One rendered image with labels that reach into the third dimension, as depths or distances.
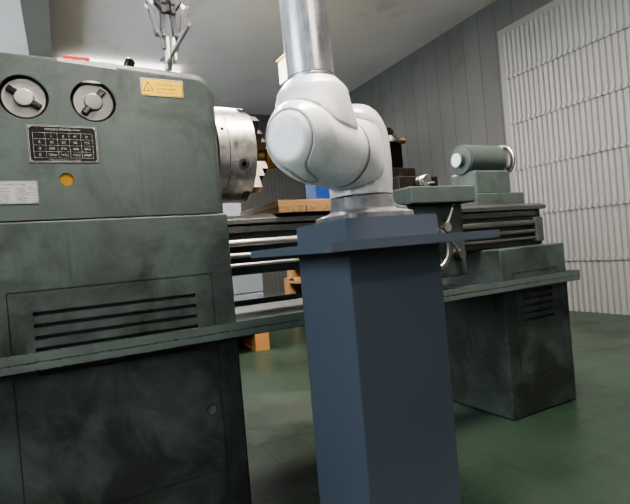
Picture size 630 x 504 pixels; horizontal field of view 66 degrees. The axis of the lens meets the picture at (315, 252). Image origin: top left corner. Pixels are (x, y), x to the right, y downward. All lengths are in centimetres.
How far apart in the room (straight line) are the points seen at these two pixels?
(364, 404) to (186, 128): 85
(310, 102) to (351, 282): 37
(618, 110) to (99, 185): 409
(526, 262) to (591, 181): 267
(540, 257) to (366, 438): 134
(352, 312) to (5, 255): 80
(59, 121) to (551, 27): 449
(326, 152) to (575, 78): 413
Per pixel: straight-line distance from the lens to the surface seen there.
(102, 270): 131
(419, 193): 169
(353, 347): 106
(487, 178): 227
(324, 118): 94
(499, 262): 204
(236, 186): 157
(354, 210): 110
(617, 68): 476
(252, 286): 378
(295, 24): 108
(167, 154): 137
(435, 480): 125
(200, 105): 143
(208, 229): 136
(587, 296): 485
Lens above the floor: 74
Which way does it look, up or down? level
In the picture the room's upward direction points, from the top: 5 degrees counter-clockwise
